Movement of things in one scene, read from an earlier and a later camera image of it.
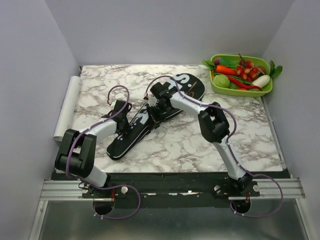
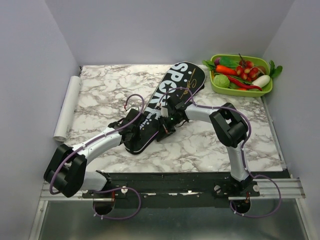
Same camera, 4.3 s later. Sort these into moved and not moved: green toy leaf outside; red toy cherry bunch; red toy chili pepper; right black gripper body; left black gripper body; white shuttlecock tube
Moved: right black gripper body; left black gripper body
Not moved: red toy chili pepper; green toy leaf outside; white shuttlecock tube; red toy cherry bunch
